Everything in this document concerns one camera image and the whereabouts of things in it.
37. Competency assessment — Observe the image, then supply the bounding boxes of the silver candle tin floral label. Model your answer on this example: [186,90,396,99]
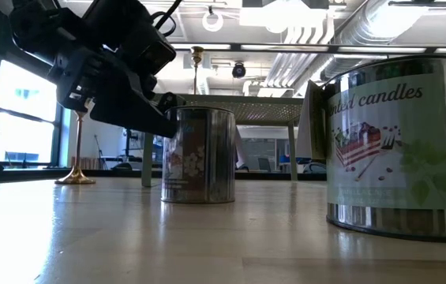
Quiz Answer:
[160,105,237,205]

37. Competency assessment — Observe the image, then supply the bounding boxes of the white ceiling pipes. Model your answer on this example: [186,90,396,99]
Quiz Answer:
[264,23,338,95]

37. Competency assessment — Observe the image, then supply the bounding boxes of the silver candle tin cake label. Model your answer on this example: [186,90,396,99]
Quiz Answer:
[295,54,446,244]

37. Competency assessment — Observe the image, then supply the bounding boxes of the black aluminium table frame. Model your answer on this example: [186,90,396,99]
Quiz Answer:
[0,167,328,183]

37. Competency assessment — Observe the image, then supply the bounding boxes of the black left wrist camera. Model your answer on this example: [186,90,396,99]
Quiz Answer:
[122,23,179,80]

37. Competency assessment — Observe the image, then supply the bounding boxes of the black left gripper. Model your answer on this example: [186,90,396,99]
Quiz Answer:
[47,43,187,140]

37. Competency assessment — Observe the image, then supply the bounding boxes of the white ring lamp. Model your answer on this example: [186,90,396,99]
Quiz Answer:
[201,9,225,33]

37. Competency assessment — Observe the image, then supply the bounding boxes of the overhead light bar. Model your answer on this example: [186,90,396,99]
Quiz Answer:
[167,41,446,55]

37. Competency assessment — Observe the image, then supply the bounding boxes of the silver ventilation duct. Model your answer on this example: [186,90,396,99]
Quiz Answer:
[319,0,433,80]

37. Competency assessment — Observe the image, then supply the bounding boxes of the black ceiling speaker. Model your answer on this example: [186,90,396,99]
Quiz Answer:
[231,62,247,80]

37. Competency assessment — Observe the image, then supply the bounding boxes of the brass candlestick holder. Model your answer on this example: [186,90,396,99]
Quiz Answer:
[189,45,204,95]
[54,110,97,185]

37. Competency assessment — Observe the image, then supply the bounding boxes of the green perforated metal shelf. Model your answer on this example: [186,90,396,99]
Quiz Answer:
[141,93,305,189]

